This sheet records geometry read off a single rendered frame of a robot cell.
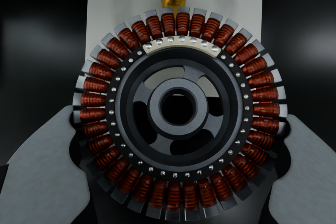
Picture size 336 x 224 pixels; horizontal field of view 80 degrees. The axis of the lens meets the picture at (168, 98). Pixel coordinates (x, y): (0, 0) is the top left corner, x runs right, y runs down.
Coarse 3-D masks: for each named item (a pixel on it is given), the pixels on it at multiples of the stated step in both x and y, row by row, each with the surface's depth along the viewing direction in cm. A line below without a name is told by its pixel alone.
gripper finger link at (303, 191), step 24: (288, 120) 10; (288, 144) 9; (312, 144) 9; (288, 168) 8; (312, 168) 8; (288, 192) 7; (312, 192) 7; (264, 216) 6; (288, 216) 6; (312, 216) 6
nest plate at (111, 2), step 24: (96, 0) 17; (120, 0) 17; (144, 0) 17; (192, 0) 17; (216, 0) 17; (240, 0) 17; (96, 24) 17; (240, 24) 17; (168, 72) 17; (216, 96) 17
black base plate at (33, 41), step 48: (0, 0) 19; (48, 0) 19; (288, 0) 18; (0, 48) 19; (48, 48) 19; (288, 48) 18; (0, 96) 19; (48, 96) 19; (288, 96) 18; (0, 144) 19; (192, 144) 18; (96, 192) 19
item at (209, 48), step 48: (96, 48) 11; (144, 48) 11; (192, 48) 11; (240, 48) 11; (96, 96) 10; (144, 96) 13; (192, 96) 11; (240, 96) 11; (96, 144) 10; (144, 144) 12; (240, 144) 10; (144, 192) 9; (192, 192) 9; (240, 192) 10
